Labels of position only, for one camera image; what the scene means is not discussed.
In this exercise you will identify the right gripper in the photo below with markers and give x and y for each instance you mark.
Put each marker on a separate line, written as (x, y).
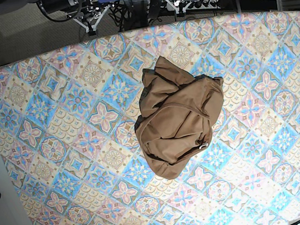
(90, 18)

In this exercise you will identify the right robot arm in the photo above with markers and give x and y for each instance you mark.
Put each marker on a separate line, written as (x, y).
(60, 11)

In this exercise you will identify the patterned tile tablecloth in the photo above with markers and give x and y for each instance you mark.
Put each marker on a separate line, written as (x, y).
(67, 127)

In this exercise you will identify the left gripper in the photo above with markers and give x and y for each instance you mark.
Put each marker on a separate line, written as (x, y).
(178, 8)

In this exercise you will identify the white power strip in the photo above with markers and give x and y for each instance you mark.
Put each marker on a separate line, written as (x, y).
(206, 4)

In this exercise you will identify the brown t-shirt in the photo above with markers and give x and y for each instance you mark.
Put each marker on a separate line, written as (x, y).
(178, 111)

